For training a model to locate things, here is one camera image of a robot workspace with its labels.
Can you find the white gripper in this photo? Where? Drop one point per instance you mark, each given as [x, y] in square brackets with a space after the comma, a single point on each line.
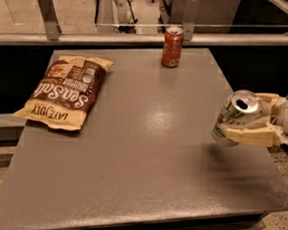
[266, 135]

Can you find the white green 7up can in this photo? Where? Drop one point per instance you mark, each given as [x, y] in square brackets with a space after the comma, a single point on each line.
[239, 110]

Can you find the orange soda can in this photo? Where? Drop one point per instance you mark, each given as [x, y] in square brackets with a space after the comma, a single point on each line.
[172, 46]

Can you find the brown sea salt chip bag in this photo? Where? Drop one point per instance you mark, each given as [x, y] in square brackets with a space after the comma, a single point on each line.
[67, 91]

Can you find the metal railing bar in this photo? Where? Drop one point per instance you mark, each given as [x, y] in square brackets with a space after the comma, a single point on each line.
[135, 40]

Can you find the right metal railing bracket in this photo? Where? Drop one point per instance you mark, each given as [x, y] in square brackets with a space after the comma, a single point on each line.
[189, 18]

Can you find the metal railing bracket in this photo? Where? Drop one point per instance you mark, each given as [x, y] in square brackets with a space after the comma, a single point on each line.
[49, 18]
[189, 18]

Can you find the left metal railing bracket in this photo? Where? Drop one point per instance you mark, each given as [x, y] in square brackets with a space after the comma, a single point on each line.
[49, 18]

